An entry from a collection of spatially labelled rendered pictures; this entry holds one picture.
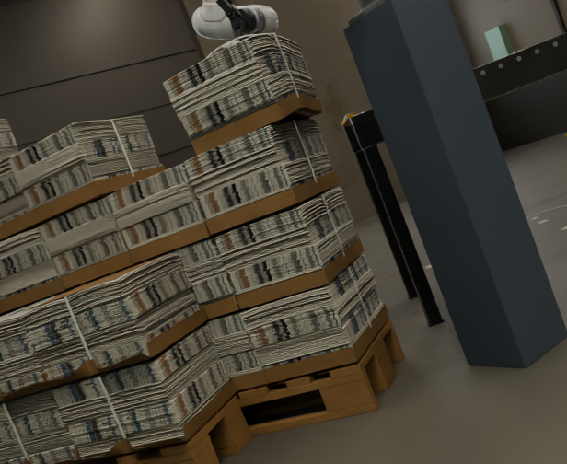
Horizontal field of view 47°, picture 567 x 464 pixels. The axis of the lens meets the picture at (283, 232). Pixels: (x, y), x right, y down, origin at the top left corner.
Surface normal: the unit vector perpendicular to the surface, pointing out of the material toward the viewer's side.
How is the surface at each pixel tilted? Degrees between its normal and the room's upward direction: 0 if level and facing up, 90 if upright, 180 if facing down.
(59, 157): 90
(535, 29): 90
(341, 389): 90
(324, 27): 90
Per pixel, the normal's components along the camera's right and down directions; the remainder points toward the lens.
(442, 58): 0.51, -0.13
